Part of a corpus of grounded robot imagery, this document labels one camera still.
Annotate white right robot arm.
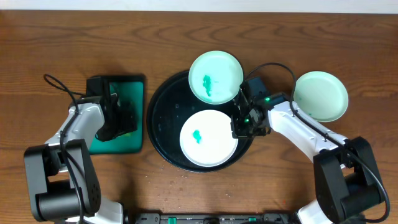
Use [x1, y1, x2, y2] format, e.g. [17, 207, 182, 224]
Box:
[231, 89, 391, 223]

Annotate mint green stained plate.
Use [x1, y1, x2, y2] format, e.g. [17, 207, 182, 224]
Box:
[188, 50, 244, 105]

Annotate round black tray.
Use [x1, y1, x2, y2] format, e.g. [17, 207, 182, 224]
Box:
[146, 70, 253, 172]

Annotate white stained plate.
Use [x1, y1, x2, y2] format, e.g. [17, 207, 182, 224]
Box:
[179, 110, 238, 167]

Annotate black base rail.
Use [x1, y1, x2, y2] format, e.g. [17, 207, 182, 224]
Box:
[132, 213, 299, 224]

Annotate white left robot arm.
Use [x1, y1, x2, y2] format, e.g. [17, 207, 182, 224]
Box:
[24, 93, 129, 223]

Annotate green rectangular water tray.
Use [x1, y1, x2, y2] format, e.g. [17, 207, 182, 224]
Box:
[85, 74, 145, 154]

